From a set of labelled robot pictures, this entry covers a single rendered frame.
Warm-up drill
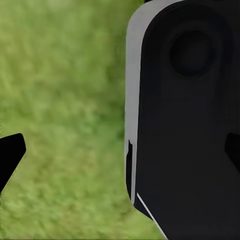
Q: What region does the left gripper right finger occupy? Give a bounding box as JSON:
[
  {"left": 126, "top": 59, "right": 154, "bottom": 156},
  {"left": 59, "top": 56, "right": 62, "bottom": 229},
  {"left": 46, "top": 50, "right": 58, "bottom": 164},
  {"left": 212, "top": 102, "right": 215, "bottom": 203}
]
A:
[{"left": 224, "top": 133, "right": 240, "bottom": 173}]

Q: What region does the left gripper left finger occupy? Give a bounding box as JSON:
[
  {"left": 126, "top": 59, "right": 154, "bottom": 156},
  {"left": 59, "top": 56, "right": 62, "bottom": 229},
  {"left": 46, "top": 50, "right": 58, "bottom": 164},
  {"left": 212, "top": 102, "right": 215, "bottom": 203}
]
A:
[{"left": 0, "top": 133, "right": 26, "bottom": 193}]

